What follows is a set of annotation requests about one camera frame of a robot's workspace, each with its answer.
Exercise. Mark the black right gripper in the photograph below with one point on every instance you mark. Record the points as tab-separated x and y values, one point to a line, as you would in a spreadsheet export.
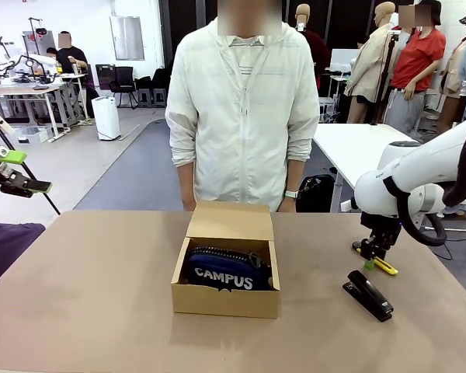
380	227

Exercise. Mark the person in white jacket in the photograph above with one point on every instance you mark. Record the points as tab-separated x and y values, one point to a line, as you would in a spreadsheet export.
240	116

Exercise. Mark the black handbag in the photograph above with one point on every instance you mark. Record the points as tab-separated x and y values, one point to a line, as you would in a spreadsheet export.
314	192

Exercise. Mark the mannequin in dark red top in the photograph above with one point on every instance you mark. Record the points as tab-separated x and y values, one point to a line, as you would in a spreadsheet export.
316	46

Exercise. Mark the black office chair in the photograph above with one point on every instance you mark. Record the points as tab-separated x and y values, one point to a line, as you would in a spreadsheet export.
123	83

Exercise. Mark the grey wall panel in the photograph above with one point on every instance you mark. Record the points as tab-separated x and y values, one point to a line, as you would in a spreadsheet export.
127	38

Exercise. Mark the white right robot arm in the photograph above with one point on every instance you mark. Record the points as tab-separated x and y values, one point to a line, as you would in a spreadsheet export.
411	163

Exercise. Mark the brown cardboard box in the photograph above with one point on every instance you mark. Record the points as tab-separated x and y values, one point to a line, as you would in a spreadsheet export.
225	301

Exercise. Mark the mannequin in beige coat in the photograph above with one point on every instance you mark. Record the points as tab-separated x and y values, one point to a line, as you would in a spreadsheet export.
369	66

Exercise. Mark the purple cloth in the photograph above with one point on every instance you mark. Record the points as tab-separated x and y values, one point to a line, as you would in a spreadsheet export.
7	248

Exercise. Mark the white table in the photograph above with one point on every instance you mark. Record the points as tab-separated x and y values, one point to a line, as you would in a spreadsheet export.
357	147

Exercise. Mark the person's right hand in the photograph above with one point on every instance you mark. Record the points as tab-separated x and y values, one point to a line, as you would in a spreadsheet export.
188	202

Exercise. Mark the white wristwatch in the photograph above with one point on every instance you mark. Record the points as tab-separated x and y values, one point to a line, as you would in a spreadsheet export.
291	194

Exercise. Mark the man in black shirt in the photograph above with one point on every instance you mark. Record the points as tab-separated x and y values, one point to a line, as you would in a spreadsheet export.
71	56

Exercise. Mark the black camera tripod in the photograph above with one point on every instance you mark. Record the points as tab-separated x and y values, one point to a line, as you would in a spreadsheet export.
384	77

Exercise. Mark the person in red shirt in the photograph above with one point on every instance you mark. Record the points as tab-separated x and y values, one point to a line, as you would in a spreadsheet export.
415	66

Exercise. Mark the person's left hand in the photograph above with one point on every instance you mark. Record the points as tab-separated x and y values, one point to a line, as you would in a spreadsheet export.
287	205

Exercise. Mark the person's left forearm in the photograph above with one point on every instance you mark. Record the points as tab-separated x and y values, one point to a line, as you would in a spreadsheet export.
294	175

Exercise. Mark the mannequin with bucket hat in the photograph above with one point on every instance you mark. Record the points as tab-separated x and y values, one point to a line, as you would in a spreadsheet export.
464	66

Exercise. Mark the white air purifier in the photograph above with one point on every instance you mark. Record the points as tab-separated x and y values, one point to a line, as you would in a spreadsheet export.
105	118

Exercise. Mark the blue CAMPUS pencil case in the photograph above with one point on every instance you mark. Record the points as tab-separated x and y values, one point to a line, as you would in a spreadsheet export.
225	272

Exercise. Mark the yellow black utility knife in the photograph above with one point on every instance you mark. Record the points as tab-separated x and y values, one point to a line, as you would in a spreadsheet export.
388	268

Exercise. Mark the black stapler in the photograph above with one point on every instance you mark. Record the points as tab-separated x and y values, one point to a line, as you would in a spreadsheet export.
371	297

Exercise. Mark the black thin stand leg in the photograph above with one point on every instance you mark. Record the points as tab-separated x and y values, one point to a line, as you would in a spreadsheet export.
42	190

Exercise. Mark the person's right forearm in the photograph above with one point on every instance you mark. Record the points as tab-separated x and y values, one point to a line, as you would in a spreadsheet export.
186	178

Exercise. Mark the workbench with grey frame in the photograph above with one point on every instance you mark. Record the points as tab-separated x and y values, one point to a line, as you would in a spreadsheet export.
27	101

